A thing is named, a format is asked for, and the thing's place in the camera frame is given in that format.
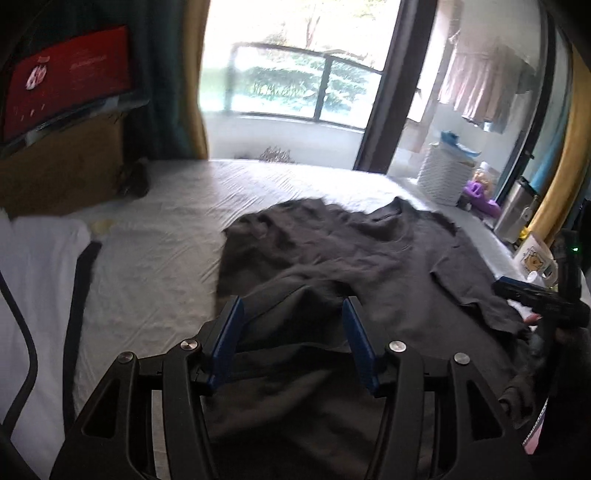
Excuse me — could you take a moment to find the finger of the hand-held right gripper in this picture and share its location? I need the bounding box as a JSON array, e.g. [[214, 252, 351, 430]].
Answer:
[[493, 276, 561, 312]]

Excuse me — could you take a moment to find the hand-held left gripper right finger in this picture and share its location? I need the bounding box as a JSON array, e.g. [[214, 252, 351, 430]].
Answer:
[[342, 295, 536, 480]]

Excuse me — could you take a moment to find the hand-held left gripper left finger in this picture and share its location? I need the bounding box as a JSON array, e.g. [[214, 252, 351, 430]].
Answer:
[[48, 295, 245, 480]]

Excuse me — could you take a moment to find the dark grey t-shirt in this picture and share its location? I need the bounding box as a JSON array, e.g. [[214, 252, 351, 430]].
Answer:
[[203, 198, 536, 480]]

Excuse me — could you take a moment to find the bear print mug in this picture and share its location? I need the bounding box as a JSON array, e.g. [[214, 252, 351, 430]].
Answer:
[[512, 233, 559, 289]]

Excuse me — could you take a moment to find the purple plush toy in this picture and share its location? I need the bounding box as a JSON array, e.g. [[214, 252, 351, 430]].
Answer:
[[464, 180, 502, 217]]

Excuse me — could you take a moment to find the white quilted bed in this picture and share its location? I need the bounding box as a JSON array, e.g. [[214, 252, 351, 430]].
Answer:
[[0, 159, 527, 480]]

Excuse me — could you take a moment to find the blond doll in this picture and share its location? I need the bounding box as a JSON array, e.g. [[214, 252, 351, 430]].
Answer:
[[471, 161, 497, 195]]

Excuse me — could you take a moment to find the yellow curtain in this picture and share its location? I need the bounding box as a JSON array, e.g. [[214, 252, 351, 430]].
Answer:
[[182, 0, 212, 160], [526, 41, 591, 245]]

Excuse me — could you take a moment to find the white perforated basket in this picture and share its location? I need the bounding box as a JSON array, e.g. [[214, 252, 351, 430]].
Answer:
[[418, 143, 476, 207]]

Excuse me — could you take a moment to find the blue cloth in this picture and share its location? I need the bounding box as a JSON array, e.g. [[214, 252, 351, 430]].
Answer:
[[438, 130, 481, 160]]

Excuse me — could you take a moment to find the small dark object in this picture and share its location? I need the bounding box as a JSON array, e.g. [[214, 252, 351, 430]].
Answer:
[[115, 159, 151, 195]]

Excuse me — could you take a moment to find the dried plant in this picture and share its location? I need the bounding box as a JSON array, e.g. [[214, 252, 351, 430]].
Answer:
[[259, 147, 295, 163]]

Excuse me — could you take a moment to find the white garment with black trim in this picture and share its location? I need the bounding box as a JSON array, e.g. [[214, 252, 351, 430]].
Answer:
[[0, 216, 93, 467]]

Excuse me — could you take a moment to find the hanging pink garment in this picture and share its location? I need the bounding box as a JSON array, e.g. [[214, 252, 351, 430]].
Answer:
[[436, 44, 527, 134]]

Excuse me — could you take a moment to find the brown cardboard box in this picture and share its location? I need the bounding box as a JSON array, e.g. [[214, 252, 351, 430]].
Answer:
[[0, 111, 127, 217]]

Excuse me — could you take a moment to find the dark balcony railing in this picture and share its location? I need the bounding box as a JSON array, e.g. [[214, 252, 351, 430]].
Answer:
[[226, 42, 384, 124]]

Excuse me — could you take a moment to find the teal curtain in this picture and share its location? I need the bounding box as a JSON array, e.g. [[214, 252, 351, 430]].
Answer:
[[65, 0, 195, 160]]

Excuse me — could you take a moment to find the black cable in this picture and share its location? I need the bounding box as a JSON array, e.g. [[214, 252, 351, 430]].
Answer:
[[0, 272, 38, 428]]

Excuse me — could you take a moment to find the dark sliding door frame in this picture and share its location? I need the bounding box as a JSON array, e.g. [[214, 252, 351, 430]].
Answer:
[[353, 0, 439, 174]]

